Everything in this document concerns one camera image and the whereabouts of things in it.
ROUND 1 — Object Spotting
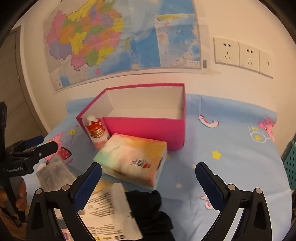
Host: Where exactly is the pastel tissue pack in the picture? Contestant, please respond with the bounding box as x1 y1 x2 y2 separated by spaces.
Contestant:
93 133 168 191

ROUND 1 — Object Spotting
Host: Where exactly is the blue cartoon printed bedsheet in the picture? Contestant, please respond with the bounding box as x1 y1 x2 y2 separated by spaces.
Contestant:
23 94 294 241

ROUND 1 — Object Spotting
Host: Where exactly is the teal plastic basket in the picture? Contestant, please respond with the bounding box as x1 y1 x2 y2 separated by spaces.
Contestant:
281 140 296 190

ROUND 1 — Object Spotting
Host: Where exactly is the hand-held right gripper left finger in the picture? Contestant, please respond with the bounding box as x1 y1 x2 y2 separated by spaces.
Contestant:
25 162 102 241

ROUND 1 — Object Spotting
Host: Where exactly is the white wall socket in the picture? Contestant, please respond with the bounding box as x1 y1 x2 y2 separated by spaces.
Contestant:
213 37 240 67
238 42 260 73
258 50 274 79

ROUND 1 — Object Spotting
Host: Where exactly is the grey door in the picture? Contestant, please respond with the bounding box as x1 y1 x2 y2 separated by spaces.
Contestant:
0 25 49 149

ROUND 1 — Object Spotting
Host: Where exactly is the person's left hand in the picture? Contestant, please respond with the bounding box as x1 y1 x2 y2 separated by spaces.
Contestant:
0 177 29 217

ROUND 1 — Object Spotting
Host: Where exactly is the black cloth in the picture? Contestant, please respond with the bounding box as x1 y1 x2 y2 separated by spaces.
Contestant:
125 190 176 241

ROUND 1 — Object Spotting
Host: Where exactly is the colourful wall map poster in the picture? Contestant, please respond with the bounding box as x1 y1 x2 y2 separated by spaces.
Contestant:
43 0 201 93

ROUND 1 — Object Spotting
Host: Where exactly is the white bottle with red label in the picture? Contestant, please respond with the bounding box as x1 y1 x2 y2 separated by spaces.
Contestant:
83 115 111 149

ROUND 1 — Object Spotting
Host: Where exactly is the white printed packet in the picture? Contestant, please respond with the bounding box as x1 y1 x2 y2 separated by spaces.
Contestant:
77 183 144 241

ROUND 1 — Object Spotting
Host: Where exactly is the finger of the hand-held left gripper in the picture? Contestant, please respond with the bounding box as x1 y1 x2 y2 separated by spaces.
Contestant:
6 136 45 153
9 141 59 165

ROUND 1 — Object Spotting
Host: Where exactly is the grey white packet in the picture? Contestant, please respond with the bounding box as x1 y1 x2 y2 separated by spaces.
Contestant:
36 160 80 193

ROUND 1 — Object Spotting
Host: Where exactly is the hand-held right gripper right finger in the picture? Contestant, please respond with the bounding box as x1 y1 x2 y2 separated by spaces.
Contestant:
195 162 273 241

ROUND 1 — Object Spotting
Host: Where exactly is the pink cardboard box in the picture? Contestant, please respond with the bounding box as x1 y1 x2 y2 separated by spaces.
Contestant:
76 83 186 151

